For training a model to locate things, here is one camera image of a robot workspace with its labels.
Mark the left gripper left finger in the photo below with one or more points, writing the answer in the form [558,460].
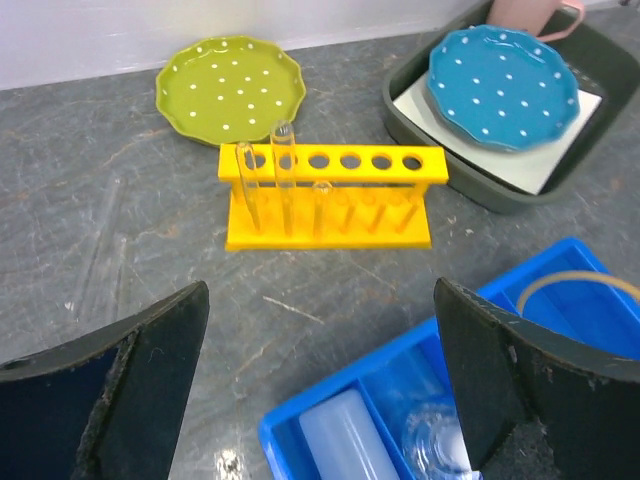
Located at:
[109,404]

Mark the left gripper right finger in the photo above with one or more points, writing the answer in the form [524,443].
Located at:
[532,403]

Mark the glass flask white stopper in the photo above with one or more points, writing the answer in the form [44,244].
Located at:
[433,444]

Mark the wash bottle red cap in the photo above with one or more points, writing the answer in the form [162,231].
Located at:
[343,440]

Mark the clear glass tube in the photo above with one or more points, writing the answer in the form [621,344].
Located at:
[247,166]

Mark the dark green tray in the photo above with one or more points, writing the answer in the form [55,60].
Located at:
[600,52]

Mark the blue plastic organizer tray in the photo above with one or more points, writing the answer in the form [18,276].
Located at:
[565,289]

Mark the white square plate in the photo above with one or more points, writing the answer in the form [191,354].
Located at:
[526,171]

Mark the yellow test tube rack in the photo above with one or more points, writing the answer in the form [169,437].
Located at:
[377,200]

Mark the blue dotted plate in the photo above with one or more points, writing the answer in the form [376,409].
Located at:
[501,88]

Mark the green dotted plate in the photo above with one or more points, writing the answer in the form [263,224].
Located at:
[228,89]

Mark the pink mug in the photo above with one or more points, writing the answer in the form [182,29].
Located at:
[533,15]

